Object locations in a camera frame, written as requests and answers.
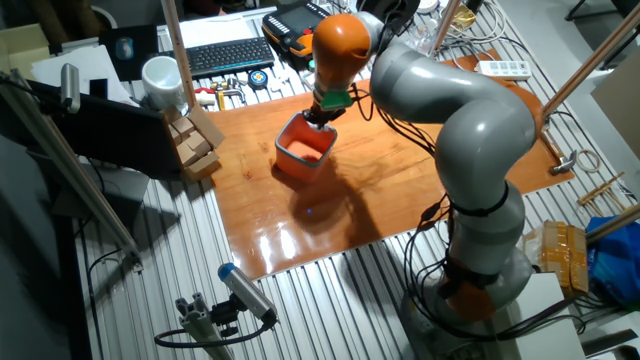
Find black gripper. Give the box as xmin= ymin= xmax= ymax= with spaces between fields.
xmin=303 ymin=103 xmax=346 ymax=131

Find forearm in dark red sleeve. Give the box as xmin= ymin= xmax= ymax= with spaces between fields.
xmin=183 ymin=0 xmax=227 ymax=16

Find orange trash can grey rim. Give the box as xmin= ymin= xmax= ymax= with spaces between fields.
xmin=274 ymin=111 xmax=339 ymax=185

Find brass metal valve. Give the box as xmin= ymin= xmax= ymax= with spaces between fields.
xmin=209 ymin=78 xmax=247 ymax=104

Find orange and black teach pendant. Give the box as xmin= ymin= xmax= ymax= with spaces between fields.
xmin=261 ymin=0 xmax=331 ymax=60

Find glossy wooden board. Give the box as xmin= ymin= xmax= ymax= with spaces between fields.
xmin=207 ymin=48 xmax=575 ymax=281

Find cardboard flap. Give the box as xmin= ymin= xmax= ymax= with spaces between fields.
xmin=187 ymin=103 xmax=226 ymax=150

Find black computer keyboard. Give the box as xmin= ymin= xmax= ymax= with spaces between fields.
xmin=158 ymin=35 xmax=277 ymax=80

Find small cardboard box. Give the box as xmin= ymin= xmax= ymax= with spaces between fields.
xmin=183 ymin=151 xmax=222 ymax=182
xmin=170 ymin=115 xmax=196 ymax=139
xmin=175 ymin=142 xmax=200 ymax=168
xmin=184 ymin=130 xmax=213 ymax=157

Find clear plastic cup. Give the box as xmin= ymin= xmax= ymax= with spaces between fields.
xmin=409 ymin=24 xmax=435 ymax=54

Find black filament spool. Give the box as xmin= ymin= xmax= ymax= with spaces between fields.
xmin=355 ymin=0 xmax=422 ymax=36

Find white mug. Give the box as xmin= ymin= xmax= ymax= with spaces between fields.
xmin=141 ymin=55 xmax=187 ymax=111

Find gold foil object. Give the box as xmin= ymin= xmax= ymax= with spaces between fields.
xmin=452 ymin=4 xmax=477 ymax=31

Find black mouse pad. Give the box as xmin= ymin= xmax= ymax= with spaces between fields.
xmin=98 ymin=23 xmax=160 ymax=83

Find black monitor panel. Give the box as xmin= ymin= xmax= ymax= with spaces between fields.
xmin=27 ymin=79 xmax=184 ymax=180

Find grey computer mouse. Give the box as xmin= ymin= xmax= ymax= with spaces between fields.
xmin=114 ymin=36 xmax=136 ymax=62

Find white paper sheets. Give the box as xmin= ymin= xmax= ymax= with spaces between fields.
xmin=30 ymin=44 xmax=134 ymax=106

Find metal clamp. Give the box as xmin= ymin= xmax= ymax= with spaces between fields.
xmin=548 ymin=149 xmax=579 ymax=176

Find cardboard box yellow tape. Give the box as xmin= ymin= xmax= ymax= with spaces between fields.
xmin=524 ymin=221 xmax=590 ymax=296

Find brown cardboard sheet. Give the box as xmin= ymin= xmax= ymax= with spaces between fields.
xmin=591 ymin=59 xmax=640 ymax=161

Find large cardboard box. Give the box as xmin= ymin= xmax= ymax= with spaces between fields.
xmin=0 ymin=23 xmax=51 ymax=81

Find black office chair base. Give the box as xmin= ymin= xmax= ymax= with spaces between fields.
xmin=564 ymin=0 xmax=640 ymax=71

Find blue bag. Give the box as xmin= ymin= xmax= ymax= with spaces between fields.
xmin=585 ymin=214 xmax=640 ymax=307

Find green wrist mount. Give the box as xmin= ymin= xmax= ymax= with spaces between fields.
xmin=307 ymin=58 xmax=355 ymax=111

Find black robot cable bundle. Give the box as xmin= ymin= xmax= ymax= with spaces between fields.
xmin=349 ymin=82 xmax=586 ymax=341

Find white pipe fitting red handle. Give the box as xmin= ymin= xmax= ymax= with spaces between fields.
xmin=193 ymin=87 xmax=217 ymax=107

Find wooden post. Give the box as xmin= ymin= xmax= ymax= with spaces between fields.
xmin=584 ymin=202 xmax=640 ymax=246
xmin=542 ymin=2 xmax=640 ymax=119
xmin=160 ymin=0 xmax=198 ymax=109
xmin=428 ymin=0 xmax=462 ymax=57

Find silver camera with blue cap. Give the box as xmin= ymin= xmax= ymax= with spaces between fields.
xmin=217 ymin=262 xmax=279 ymax=326

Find white cables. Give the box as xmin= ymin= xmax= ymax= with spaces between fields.
xmin=447 ymin=2 xmax=516 ymax=61

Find black ball-head mount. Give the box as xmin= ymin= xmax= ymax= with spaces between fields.
xmin=209 ymin=294 xmax=246 ymax=337

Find aluminium extrusion mount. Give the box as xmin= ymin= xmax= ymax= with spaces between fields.
xmin=174 ymin=292 xmax=236 ymax=360

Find black camera cable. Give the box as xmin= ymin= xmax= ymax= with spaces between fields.
xmin=153 ymin=319 xmax=274 ymax=349

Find silver depth camera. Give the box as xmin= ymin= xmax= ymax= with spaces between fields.
xmin=59 ymin=62 xmax=82 ymax=115

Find aluminium frame bar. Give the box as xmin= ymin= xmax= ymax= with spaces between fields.
xmin=0 ymin=69 xmax=144 ymax=274

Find tape ring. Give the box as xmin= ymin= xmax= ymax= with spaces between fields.
xmin=575 ymin=148 xmax=603 ymax=174

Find wooden stick frame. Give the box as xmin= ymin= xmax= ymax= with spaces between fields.
xmin=577 ymin=171 xmax=629 ymax=216

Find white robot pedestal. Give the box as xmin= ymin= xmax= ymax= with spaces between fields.
xmin=504 ymin=272 xmax=586 ymax=360

